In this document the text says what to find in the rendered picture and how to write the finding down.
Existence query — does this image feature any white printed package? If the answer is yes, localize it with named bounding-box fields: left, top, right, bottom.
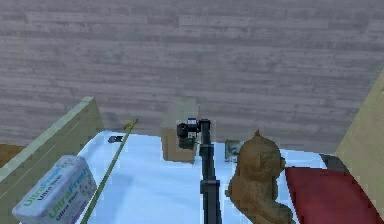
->
left=12, top=154, right=98, bottom=224

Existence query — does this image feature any dark grey pillow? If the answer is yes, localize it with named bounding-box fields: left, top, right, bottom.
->
left=319, top=152, right=351, bottom=174

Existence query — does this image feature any grey square object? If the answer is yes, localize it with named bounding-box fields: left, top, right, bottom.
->
left=224, top=139, right=245, bottom=164

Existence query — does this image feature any pale wooden bed white sheet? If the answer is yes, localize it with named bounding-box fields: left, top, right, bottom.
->
left=0, top=66, right=384, bottom=224

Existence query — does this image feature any brown teddy bear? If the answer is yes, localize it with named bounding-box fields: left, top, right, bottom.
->
left=224, top=129, right=297, bottom=224

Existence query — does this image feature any brown cardboard box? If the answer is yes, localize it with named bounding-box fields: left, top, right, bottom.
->
left=160, top=101, right=202, bottom=165

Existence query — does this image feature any olive green thin stick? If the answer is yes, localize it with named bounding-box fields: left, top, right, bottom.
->
left=79, top=118, right=140, bottom=224

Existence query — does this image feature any red pillow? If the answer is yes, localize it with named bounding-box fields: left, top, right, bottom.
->
left=284, top=166, right=384, bottom=224

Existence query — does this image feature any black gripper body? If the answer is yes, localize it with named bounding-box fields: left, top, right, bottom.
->
left=176, top=122, right=200, bottom=151

